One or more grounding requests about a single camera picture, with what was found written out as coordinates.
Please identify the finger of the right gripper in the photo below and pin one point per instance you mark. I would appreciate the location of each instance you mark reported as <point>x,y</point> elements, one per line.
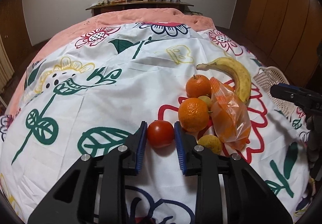
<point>309,101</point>

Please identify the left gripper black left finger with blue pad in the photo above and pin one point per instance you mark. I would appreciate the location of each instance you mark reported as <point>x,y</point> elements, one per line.
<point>94,187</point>

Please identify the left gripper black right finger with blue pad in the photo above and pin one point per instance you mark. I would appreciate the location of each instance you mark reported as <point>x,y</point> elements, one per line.
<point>229,190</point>

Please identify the yellow-green lime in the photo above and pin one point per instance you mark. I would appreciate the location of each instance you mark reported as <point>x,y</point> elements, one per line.
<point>207,100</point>
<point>211,142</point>

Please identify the yellow banana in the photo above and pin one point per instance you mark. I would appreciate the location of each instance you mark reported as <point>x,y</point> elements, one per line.
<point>236,70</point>

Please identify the orange plastic snack bag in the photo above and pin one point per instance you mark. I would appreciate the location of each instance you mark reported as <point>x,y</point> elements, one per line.
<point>229,116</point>

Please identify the small red tomato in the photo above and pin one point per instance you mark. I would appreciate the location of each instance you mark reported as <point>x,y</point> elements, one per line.
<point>160,134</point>

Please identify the grey gloved hand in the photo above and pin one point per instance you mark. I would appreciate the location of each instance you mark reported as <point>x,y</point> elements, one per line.
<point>314,139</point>

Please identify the white plastic basket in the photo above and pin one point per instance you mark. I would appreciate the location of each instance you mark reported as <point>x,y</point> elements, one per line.
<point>269,76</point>

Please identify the wooden wardrobe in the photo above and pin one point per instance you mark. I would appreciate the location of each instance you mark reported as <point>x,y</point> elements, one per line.
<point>282,33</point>

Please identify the large orange mandarin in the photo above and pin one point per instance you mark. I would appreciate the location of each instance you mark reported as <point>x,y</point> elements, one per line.
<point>193,115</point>

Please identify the white floral bed sheet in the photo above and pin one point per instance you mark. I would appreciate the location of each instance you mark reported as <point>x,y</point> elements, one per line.
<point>275,151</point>

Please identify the back orange mandarin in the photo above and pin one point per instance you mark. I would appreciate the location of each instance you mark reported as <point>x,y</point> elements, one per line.
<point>198,85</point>

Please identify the wooden door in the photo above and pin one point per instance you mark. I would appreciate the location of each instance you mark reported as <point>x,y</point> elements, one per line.
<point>14,33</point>

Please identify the pink quilt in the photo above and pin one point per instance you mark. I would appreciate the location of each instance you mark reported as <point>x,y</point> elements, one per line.
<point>113,17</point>

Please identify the wooden desk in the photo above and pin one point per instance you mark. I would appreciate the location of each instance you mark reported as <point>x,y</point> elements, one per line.
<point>112,7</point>

